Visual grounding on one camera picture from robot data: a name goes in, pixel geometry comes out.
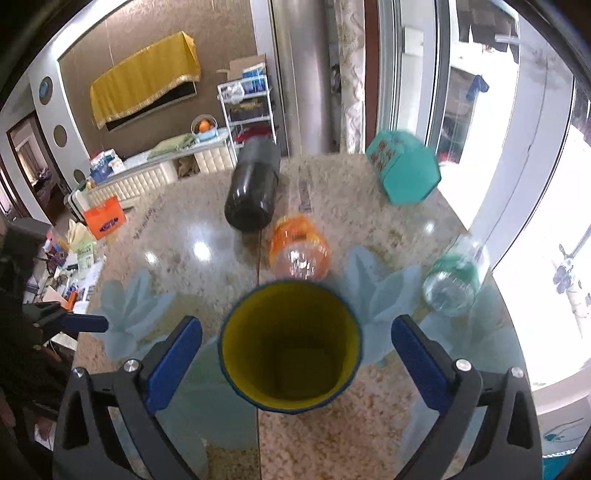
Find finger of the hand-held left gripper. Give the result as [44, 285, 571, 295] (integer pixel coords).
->
[22, 301, 110, 341]

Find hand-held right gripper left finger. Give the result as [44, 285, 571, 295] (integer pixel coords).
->
[52, 315, 204, 480]

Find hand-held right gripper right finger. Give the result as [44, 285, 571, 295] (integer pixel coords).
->
[391, 315, 542, 480]

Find blue cup with yellow inside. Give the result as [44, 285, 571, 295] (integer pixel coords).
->
[218, 280, 362, 414]

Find cluttered side table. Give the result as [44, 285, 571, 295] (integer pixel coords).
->
[34, 219, 108, 324]

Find orange paper bag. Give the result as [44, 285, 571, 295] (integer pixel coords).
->
[82, 196, 127, 241]

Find clear bottle with teal label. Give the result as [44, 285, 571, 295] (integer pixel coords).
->
[422, 233, 491, 317]

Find blue tissue packs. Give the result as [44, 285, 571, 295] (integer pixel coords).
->
[88, 150, 125, 183]

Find white tufted cabinet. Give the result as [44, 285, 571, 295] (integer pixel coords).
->
[69, 129, 238, 208]

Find orange transparent bottle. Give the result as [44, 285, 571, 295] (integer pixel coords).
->
[269, 215, 332, 281]

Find green folded cloth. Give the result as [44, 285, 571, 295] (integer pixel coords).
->
[147, 133, 197, 159]

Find black cylindrical bottle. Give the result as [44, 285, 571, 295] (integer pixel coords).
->
[224, 137, 282, 232]

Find teal hexagonal box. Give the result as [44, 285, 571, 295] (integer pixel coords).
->
[366, 130, 441, 206]

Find yellow fringed cloth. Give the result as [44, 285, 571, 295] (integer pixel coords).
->
[89, 31, 201, 131]

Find fruit basket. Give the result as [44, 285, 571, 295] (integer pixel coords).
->
[191, 114, 219, 143]

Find cardboard box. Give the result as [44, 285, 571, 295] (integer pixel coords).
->
[217, 54, 269, 84]

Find patterned beige curtain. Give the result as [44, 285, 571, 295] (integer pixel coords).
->
[333, 0, 368, 155]

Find white wire shelf rack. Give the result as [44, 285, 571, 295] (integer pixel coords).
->
[217, 76, 278, 160]

